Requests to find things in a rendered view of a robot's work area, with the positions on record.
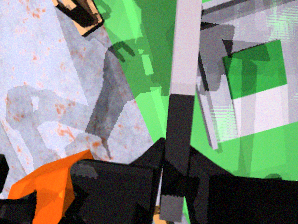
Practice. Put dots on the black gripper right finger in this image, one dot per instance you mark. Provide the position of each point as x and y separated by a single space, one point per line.
215 196

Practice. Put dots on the green flat mat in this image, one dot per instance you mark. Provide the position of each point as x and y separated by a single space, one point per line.
142 33

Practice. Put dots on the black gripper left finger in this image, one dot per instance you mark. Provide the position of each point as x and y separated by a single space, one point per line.
137 181

